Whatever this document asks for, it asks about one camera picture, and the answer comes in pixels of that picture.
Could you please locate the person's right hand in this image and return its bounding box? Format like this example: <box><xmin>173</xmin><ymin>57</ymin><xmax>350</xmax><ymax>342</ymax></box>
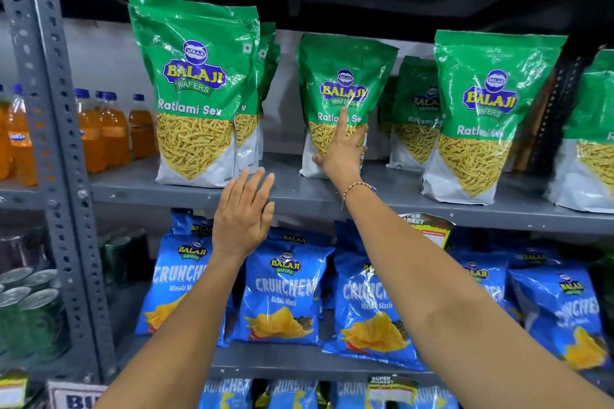
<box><xmin>312</xmin><ymin>108</ymin><xmax>369</xmax><ymax>190</ymax></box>

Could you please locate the person's left hand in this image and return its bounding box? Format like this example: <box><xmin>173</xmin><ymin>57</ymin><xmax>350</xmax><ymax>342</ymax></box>
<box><xmin>212</xmin><ymin>166</ymin><xmax>276</xmax><ymax>262</ymax></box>

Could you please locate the green snack packet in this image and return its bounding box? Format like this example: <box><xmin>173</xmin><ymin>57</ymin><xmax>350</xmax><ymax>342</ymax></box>
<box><xmin>296</xmin><ymin>33</ymin><xmax>399</xmax><ymax>180</ymax></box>

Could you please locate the person's left forearm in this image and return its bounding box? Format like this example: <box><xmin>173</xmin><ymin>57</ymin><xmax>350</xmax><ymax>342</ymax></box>
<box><xmin>95</xmin><ymin>251</ymin><xmax>246</xmax><ymax>409</ymax></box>

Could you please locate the person's right forearm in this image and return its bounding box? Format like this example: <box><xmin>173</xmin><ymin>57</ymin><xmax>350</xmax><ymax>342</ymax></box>
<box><xmin>342</xmin><ymin>182</ymin><xmax>614</xmax><ymax>409</ymax></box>

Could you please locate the row of blue chips packets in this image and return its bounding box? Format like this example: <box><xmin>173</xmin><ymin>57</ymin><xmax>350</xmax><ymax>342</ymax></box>
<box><xmin>134</xmin><ymin>210</ymin><xmax>614</xmax><ymax>372</ymax></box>
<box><xmin>198</xmin><ymin>377</ymin><xmax>461</xmax><ymax>409</ymax></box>

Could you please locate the row of green packets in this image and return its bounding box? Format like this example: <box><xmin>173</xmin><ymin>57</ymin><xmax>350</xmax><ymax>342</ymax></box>
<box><xmin>128</xmin><ymin>0</ymin><xmax>614</xmax><ymax>214</ymax></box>

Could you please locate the green and yellow shelf label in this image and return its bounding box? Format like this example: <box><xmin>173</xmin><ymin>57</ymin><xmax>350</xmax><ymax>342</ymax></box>
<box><xmin>366</xmin><ymin>374</ymin><xmax>419</xmax><ymax>408</ymax></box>
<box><xmin>398</xmin><ymin>212</ymin><xmax>455</xmax><ymax>250</ymax></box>

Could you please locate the row of orange drink bottles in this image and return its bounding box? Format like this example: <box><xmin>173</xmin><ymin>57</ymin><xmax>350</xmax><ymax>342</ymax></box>
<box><xmin>0</xmin><ymin>83</ymin><xmax>159</xmax><ymax>187</ymax></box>

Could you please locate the grey metal shelf rack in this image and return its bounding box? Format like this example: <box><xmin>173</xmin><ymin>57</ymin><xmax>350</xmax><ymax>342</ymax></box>
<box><xmin>0</xmin><ymin>0</ymin><xmax>614</xmax><ymax>409</ymax></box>

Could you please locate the group of green drink cans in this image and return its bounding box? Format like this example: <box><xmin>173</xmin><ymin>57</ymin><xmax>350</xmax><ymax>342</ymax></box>
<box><xmin>0</xmin><ymin>227</ymin><xmax>152</xmax><ymax>368</ymax></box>

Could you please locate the white shelf label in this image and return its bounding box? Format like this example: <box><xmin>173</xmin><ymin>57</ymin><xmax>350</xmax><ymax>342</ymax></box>
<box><xmin>46</xmin><ymin>380</ymin><xmax>109</xmax><ymax>409</ymax></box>

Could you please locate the small yellow shelf tag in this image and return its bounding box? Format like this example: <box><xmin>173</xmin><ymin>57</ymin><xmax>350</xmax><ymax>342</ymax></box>
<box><xmin>0</xmin><ymin>369</ymin><xmax>30</xmax><ymax>409</ymax></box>

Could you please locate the beaded wrist bracelet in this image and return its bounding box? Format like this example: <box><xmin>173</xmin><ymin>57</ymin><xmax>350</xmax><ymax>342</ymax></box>
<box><xmin>340</xmin><ymin>181</ymin><xmax>378</xmax><ymax>211</ymax></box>

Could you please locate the dark perforated metal post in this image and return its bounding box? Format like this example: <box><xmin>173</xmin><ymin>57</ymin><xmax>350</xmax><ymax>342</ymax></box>
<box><xmin>527</xmin><ymin>57</ymin><xmax>587</xmax><ymax>175</ymax></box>

